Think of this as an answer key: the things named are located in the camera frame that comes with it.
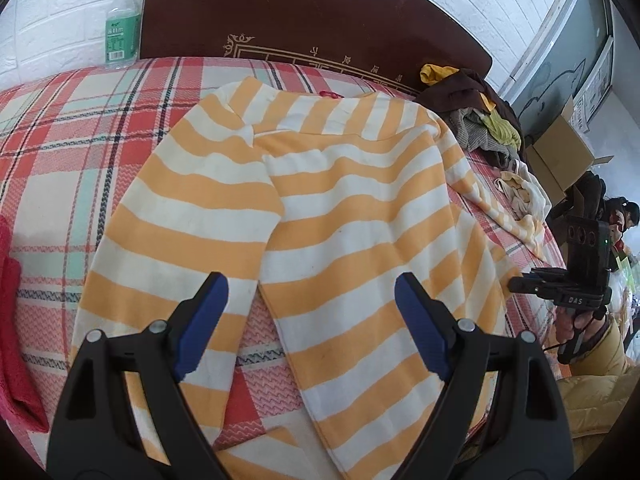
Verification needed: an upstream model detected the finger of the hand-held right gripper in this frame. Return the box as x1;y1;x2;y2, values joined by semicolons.
522;266;568;283
508;277;566;297

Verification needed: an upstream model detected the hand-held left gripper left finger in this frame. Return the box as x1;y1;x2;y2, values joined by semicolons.
46;271;236;480

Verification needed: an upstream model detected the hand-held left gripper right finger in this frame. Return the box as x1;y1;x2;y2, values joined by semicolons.
394;272;573;480

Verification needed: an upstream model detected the orange white striped shirt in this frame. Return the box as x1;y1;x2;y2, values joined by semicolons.
70;77;548;478

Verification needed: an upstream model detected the person's right forearm yellow sleeve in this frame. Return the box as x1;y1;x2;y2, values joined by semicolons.
555;317;640;461

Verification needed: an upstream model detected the person's right hand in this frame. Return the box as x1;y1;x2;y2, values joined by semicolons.
555;305;610;356

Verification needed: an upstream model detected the cream garment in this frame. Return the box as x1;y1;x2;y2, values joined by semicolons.
495;160;553;221

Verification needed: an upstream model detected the cardboard box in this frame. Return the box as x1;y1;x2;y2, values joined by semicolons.
525;95;613;206

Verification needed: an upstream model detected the yellow-green cloth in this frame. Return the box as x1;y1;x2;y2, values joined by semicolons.
480;110;522;150

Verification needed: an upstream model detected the grey knit garment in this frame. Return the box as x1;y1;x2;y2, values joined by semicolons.
447;107;506;153

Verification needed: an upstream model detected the red cloth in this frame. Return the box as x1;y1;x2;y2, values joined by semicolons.
0;215;48;433

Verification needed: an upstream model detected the grey door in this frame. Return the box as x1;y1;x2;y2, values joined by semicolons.
512;0;617;136

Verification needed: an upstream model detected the red plaid blanket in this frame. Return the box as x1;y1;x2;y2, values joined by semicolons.
0;56;566;480

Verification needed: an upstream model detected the yellow cloth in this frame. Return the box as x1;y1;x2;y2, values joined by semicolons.
419;64;458;86

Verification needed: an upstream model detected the clear water bottle green label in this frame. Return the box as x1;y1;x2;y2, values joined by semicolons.
105;0;143;70

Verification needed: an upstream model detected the dark brown wooden headboard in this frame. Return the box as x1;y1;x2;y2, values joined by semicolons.
140;0;493;98

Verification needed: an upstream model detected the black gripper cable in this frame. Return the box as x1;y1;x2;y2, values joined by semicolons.
542;327;587;355

